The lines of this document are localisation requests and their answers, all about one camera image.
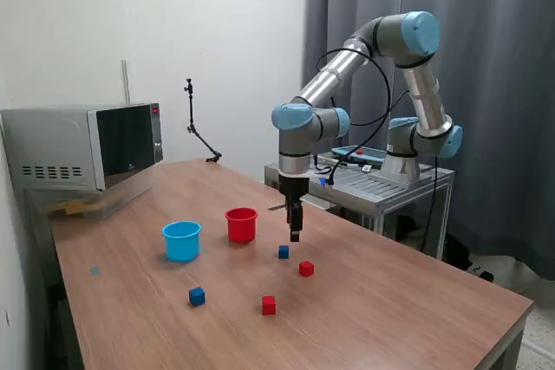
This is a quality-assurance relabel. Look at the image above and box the wooden block stack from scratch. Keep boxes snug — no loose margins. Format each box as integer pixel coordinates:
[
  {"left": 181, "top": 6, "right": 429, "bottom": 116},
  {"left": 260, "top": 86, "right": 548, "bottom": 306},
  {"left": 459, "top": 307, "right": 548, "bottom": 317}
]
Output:
[{"left": 47, "top": 199, "right": 95, "bottom": 217}]

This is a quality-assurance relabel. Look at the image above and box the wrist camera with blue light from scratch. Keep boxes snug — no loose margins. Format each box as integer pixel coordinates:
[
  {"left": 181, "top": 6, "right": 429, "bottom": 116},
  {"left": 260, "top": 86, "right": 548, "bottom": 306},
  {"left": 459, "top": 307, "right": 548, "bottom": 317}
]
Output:
[{"left": 312, "top": 172, "right": 335, "bottom": 190}]

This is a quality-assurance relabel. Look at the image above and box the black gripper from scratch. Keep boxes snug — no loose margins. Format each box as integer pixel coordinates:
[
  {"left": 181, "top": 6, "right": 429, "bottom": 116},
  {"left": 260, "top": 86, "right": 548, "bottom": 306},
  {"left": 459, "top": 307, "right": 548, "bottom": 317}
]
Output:
[{"left": 278, "top": 175, "right": 310, "bottom": 243}]

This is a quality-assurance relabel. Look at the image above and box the blue teach pendant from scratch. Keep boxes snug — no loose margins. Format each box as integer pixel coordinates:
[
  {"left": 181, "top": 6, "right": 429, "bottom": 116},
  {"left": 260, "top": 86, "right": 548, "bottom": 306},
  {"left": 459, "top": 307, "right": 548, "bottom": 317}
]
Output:
[{"left": 331, "top": 144, "right": 387, "bottom": 163}]

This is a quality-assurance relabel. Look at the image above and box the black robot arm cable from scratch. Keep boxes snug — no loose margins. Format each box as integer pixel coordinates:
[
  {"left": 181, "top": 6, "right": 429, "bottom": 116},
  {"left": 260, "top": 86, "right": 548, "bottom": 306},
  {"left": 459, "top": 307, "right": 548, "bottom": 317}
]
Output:
[{"left": 315, "top": 47, "right": 411, "bottom": 187}]

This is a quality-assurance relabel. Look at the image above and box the grey table frame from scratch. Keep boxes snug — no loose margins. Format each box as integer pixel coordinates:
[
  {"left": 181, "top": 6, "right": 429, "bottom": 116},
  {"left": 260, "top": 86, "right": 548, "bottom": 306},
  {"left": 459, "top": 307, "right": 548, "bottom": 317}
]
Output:
[{"left": 480, "top": 300, "right": 535, "bottom": 370}]

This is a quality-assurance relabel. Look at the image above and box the silver microwave oven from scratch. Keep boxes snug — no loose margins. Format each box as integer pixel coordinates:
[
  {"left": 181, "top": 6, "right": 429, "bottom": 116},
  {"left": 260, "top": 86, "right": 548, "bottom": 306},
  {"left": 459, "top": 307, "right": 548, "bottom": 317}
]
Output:
[{"left": 0, "top": 102, "right": 165, "bottom": 192}]

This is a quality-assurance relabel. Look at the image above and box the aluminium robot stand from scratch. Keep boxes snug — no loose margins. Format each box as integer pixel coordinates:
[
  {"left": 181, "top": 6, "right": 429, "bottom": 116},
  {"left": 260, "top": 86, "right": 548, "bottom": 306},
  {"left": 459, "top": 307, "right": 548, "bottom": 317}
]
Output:
[{"left": 264, "top": 157, "right": 456, "bottom": 261}]

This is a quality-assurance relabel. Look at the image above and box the black stand power cable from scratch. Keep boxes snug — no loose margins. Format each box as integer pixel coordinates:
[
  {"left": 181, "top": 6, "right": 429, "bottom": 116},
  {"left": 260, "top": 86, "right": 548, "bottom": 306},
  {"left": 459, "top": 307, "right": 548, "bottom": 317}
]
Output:
[{"left": 421, "top": 155, "right": 440, "bottom": 254}]

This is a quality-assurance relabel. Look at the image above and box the white wall pipe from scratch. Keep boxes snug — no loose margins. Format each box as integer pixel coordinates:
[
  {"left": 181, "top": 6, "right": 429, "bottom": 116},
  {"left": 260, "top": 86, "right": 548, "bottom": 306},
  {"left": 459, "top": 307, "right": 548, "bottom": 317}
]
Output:
[{"left": 121, "top": 59, "right": 131, "bottom": 105}]

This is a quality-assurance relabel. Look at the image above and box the grey curtain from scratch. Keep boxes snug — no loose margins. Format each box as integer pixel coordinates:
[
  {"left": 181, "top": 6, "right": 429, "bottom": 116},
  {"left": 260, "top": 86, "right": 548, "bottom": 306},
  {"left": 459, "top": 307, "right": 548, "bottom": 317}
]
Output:
[{"left": 301, "top": 0, "right": 555, "bottom": 282}]

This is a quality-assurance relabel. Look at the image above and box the blue plastic cup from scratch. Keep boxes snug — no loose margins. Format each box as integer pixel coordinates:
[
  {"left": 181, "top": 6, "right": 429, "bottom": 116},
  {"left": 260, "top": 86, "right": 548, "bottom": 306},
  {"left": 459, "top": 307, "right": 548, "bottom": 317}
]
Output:
[{"left": 162, "top": 220, "right": 203, "bottom": 263}]

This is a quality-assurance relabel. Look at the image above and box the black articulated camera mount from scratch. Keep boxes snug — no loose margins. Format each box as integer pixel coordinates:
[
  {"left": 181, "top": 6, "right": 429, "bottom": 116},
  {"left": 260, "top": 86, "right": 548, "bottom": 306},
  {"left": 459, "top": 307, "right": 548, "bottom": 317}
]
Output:
[{"left": 182, "top": 78, "right": 223, "bottom": 165}]

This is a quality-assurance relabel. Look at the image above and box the red plastic cup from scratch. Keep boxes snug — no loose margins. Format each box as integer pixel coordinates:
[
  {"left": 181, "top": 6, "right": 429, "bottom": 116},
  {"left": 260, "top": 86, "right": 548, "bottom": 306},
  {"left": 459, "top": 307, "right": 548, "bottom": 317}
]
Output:
[{"left": 224, "top": 207, "right": 259, "bottom": 243}]

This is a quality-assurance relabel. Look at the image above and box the pendant cable with silver plug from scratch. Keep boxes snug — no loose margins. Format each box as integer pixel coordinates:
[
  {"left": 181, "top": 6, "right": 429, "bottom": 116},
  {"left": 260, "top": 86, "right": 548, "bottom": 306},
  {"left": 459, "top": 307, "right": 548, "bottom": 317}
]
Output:
[{"left": 310, "top": 153, "right": 363, "bottom": 170}]

